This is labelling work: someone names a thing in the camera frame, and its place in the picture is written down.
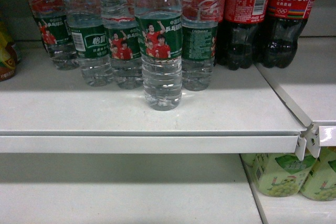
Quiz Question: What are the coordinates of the water bottle green label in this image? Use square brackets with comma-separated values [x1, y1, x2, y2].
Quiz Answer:
[134, 0, 183, 111]

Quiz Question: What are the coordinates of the water bottle right of front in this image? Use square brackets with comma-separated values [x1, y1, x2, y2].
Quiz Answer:
[181, 0, 220, 91]

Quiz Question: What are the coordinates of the water bottle behind front one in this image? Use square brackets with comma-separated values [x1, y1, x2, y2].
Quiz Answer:
[100, 0, 142, 89]

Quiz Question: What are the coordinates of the white metal shelf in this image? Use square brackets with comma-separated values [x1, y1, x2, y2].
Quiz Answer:
[1, 43, 304, 154]

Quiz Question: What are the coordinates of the water bottle barcode label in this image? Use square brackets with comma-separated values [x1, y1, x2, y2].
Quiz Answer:
[63, 0, 113, 87]

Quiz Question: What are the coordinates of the white right neighbouring shelf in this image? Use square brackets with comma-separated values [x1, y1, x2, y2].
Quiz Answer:
[256, 37, 335, 158]

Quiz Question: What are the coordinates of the far left water bottle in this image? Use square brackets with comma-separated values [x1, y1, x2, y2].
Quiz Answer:
[28, 0, 79, 70]

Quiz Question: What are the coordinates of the cola bottle barcode label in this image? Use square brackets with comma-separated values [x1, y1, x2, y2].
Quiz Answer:
[218, 0, 269, 70]

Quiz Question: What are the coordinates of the green grape drink bottle left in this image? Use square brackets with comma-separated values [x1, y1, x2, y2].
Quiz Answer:
[240, 152, 316, 197]

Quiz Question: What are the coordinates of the green grape drink bottle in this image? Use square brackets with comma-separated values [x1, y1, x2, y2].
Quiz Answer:
[240, 152, 316, 197]
[300, 146, 335, 201]

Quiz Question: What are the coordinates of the yellow orange drink bottle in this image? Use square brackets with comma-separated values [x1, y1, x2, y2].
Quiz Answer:
[1, 13, 21, 81]

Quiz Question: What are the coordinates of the green grape drink bottle right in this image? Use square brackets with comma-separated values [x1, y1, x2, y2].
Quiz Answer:
[300, 146, 335, 201]

